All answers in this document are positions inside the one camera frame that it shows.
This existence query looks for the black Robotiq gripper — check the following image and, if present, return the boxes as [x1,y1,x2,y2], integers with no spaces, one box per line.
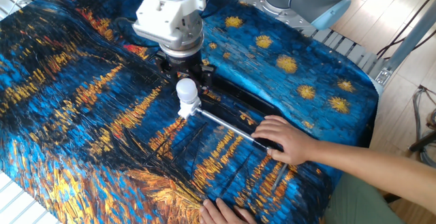
[156,52,217,91]

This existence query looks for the white light bulb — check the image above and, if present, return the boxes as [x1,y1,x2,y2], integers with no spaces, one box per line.
[175,78,200,104]

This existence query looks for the person's right forearm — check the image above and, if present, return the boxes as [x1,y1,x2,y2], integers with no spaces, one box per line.
[311,138,436,214]

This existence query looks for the person's right hand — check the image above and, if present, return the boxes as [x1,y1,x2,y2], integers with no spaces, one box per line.
[251,114,320,165]

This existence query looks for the person's left hand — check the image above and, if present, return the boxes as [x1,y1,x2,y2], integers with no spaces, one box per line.
[199,197,258,224]

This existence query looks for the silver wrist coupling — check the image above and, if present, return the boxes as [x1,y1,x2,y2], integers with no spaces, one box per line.
[158,29,205,59]

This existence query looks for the white lamp socket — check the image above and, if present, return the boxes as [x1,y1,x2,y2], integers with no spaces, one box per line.
[176,97,202,120]

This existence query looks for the silver lamp rod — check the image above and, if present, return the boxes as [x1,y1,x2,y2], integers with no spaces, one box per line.
[196,107,270,150]

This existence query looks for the blue orange painted tablecloth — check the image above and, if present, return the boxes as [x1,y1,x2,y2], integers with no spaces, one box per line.
[0,0,379,224]

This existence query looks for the small silver stick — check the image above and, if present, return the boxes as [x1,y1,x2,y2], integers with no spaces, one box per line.
[272,162,289,190]

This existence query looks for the green trousers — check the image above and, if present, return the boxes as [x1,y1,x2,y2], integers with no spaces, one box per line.
[323,172,406,224]

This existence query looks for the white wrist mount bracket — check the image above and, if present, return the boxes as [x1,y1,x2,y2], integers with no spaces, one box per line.
[131,0,207,51]

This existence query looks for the grey frame post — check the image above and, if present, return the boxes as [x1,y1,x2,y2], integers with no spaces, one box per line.
[374,8,436,86]

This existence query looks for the grey floor cable bundle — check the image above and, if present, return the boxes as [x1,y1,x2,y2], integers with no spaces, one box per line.
[410,84,436,169]

